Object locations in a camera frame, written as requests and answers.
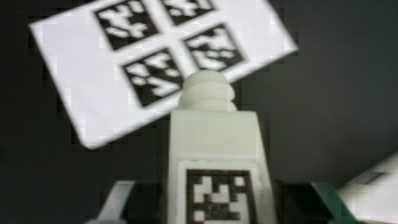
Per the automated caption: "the white tag base sheet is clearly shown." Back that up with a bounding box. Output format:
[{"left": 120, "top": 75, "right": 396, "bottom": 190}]
[{"left": 30, "top": 0, "right": 298, "bottom": 149}]

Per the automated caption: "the white table leg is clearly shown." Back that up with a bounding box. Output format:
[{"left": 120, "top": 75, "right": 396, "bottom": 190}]
[
  {"left": 339, "top": 155, "right": 398, "bottom": 224},
  {"left": 166, "top": 70, "right": 277, "bottom": 224}
]

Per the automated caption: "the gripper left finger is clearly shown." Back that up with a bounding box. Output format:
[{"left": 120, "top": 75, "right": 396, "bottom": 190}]
[{"left": 81, "top": 179, "right": 161, "bottom": 224}]

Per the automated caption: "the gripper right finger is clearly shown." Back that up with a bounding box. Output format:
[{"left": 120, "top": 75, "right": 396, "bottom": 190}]
[{"left": 275, "top": 181, "right": 358, "bottom": 224}]

